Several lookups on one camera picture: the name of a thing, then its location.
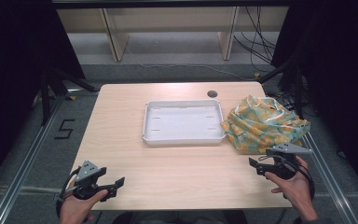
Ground person's left hand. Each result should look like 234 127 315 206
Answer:
58 189 110 224

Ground light wooden bench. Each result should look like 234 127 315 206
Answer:
55 5 291 63

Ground person's right hand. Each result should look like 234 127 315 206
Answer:
264 155 320 223

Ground black metal stand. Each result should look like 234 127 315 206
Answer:
256 60 306 120
39 66 100 126

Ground bundle of black cables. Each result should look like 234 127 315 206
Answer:
233 6 277 73

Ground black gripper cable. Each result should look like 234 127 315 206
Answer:
55 166 82 218
292 161 317 201

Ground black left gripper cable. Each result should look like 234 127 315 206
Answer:
55 166 82 218

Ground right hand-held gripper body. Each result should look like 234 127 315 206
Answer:
265 143 313 181

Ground black floor cables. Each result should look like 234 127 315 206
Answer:
266 91 316 119

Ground yellow and teal patterned bag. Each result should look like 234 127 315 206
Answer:
220 94 311 155

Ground aluminium floor rail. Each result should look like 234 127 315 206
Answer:
0 89 101 224
301 132 358 224

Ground black curtain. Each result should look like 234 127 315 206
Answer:
0 0 87 190
269 0 358 200

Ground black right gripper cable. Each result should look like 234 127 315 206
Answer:
292 161 317 201

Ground white plastic tray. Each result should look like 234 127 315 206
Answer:
141 99 227 147

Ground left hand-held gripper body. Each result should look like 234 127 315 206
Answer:
71 160 108 201

